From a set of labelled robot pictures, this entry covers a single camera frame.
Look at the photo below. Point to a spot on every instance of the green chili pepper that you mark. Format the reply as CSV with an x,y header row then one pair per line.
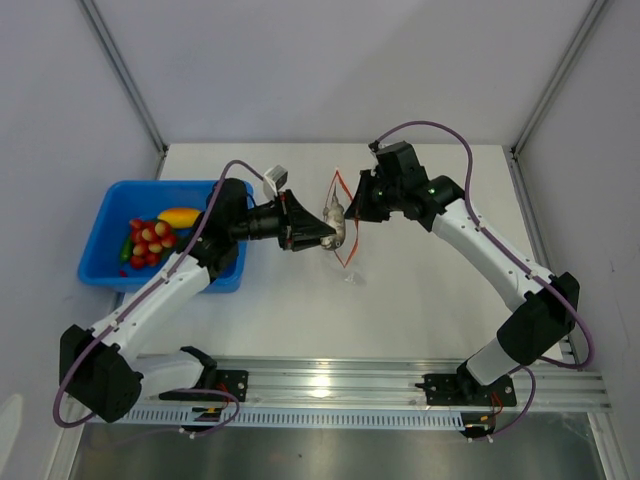
x,y
126,250

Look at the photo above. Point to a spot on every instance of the yellow mango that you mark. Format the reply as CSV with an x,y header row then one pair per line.
x,y
179,217

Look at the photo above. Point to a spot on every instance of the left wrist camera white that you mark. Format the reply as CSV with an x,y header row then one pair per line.
x,y
273,181

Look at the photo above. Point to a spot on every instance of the aluminium rail front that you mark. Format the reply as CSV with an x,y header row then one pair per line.
x,y
341,384

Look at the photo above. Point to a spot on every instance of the white slotted cable duct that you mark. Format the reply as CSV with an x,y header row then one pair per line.
x,y
413,419

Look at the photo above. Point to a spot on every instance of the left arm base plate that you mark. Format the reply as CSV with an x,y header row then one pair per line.
x,y
220,385

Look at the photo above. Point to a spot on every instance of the left aluminium frame post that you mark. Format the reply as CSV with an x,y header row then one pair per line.
x,y
114,56

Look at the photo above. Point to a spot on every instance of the blue plastic bin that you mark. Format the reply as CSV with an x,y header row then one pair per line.
x,y
99,265

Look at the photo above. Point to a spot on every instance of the grey toy fish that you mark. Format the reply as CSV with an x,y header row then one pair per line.
x,y
333,215

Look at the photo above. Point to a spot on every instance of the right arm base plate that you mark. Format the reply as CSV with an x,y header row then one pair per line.
x,y
458,390

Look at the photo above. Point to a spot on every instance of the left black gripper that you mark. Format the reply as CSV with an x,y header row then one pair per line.
x,y
298,229

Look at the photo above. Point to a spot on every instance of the aluminium frame post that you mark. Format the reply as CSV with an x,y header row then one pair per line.
x,y
568,60
114,56

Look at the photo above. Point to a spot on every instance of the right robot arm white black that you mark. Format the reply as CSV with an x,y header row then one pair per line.
x,y
541,304

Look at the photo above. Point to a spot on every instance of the right aluminium frame post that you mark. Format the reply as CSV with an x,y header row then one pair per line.
x,y
568,60

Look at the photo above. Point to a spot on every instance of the clear zip bag orange zipper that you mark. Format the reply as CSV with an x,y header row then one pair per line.
x,y
341,249

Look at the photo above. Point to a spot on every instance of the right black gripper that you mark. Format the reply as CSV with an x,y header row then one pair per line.
x,y
360,208

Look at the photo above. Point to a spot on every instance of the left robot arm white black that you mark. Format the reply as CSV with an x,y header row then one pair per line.
x,y
101,366

